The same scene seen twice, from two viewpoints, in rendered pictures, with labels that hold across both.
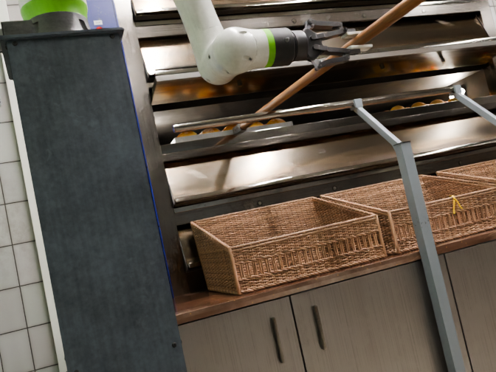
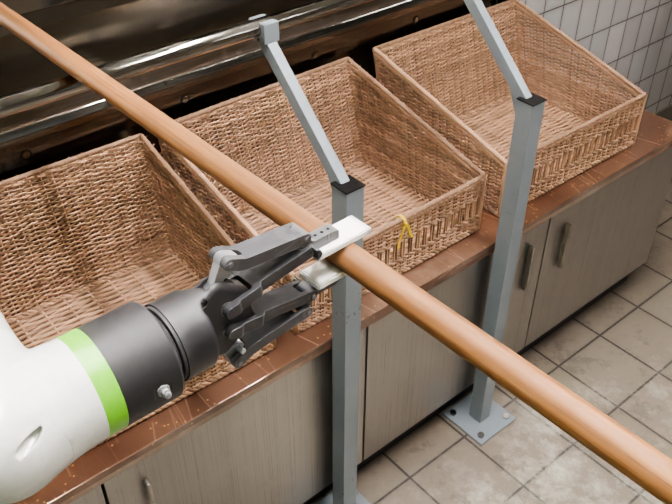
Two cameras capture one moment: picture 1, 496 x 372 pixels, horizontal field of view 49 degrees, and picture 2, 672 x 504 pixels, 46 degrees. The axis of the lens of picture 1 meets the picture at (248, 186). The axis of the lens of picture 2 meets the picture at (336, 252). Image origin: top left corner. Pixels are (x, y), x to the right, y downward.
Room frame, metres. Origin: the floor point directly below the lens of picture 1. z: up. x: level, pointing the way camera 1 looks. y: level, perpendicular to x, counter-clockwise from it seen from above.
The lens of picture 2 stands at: (0.81, -0.15, 1.69)
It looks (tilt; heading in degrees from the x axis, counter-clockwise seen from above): 38 degrees down; 340
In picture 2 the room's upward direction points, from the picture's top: straight up
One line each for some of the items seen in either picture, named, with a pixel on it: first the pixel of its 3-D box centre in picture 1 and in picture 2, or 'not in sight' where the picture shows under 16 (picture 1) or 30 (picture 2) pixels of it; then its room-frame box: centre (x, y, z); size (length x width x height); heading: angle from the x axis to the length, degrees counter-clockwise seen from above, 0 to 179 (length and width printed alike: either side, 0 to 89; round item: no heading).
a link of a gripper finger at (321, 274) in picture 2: (358, 48); (335, 266); (1.40, -0.36, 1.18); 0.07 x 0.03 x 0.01; 112
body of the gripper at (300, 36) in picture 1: (304, 45); (204, 322); (1.34, -0.21, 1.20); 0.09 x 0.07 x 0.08; 112
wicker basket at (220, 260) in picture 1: (281, 238); (80, 290); (2.03, -0.08, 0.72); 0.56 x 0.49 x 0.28; 109
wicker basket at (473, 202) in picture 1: (411, 208); (324, 180); (2.23, -0.63, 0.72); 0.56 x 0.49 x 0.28; 111
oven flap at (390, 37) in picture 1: (333, 42); not in sight; (2.48, -0.53, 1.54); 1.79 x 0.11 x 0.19; 110
